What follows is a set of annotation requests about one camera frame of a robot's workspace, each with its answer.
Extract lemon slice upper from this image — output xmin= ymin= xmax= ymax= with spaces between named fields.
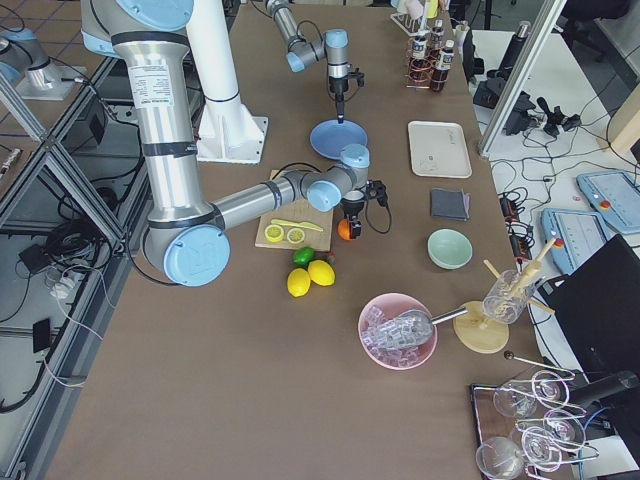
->
xmin=286 ymin=227 xmax=306 ymax=245

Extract wine glass rack tray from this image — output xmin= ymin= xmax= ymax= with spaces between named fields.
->
xmin=475 ymin=350 xmax=600 ymax=479

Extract green lime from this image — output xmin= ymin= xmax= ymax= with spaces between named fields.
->
xmin=293 ymin=246 xmax=315 ymax=268

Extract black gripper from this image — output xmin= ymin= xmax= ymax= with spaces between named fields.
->
xmin=328 ymin=68 xmax=364 ymax=124
xmin=340 ymin=180 xmax=388 ymax=239

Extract metal ice scoop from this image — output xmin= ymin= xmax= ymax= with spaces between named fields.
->
xmin=380 ymin=307 xmax=468 ymax=350

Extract blue teach pendant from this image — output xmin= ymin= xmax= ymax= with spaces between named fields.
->
xmin=576 ymin=170 xmax=640 ymax=235
xmin=540 ymin=208 xmax=613 ymax=274

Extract yellow lemon upper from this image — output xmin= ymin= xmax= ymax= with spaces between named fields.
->
xmin=307 ymin=260 xmax=336 ymax=286

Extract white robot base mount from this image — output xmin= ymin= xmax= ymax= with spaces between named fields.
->
xmin=187 ymin=0 xmax=268 ymax=165

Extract pink bowl of ice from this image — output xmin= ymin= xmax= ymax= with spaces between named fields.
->
xmin=358 ymin=293 xmax=438 ymax=370

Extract tea bottle back left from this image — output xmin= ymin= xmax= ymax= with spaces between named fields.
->
xmin=407 ymin=30 xmax=431 ymax=88

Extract blue plate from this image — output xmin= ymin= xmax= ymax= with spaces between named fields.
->
xmin=309 ymin=120 xmax=368 ymax=160

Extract orange fruit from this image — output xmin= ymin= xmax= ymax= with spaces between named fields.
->
xmin=337 ymin=218 xmax=361 ymax=241

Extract glass cup on stand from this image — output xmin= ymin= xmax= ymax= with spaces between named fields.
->
xmin=482 ymin=270 xmax=535 ymax=325

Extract yellow plastic knife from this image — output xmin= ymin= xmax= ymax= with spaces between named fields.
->
xmin=270 ymin=218 xmax=324 ymax=232

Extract copper wire bottle rack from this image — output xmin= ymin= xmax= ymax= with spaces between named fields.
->
xmin=405 ymin=35 xmax=455 ymax=92

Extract tea bottle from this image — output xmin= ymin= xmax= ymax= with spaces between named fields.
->
xmin=430 ymin=40 xmax=455 ymax=92
xmin=407 ymin=30 xmax=431 ymax=88
xmin=429 ymin=19 xmax=444 ymax=58

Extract yellow lemon lower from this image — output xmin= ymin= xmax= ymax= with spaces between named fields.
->
xmin=286 ymin=268 xmax=311 ymax=298

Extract mint green bowl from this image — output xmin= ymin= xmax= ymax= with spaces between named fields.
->
xmin=427 ymin=229 xmax=473 ymax=270

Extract tea bottle front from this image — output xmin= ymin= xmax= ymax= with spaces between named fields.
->
xmin=430 ymin=40 xmax=455 ymax=92

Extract cup rack with cups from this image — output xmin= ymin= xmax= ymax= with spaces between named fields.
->
xmin=390 ymin=0 xmax=440 ymax=37

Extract wooden cutting board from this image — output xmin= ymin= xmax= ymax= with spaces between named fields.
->
xmin=254 ymin=198 xmax=333 ymax=251

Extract grey folded cloth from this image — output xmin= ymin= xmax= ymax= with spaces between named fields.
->
xmin=430 ymin=188 xmax=470 ymax=221

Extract tea bottle back right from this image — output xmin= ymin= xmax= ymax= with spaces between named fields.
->
xmin=429 ymin=19 xmax=444 ymax=58

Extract yellow lemon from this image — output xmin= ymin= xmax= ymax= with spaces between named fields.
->
xmin=307 ymin=260 xmax=336 ymax=286
xmin=286 ymin=268 xmax=311 ymax=298

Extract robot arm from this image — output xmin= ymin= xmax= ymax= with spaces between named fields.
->
xmin=81 ymin=1 xmax=370 ymax=287
xmin=264 ymin=0 xmax=364 ymax=124

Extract cream rabbit tray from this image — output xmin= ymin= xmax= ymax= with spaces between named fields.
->
xmin=408 ymin=120 xmax=472 ymax=179

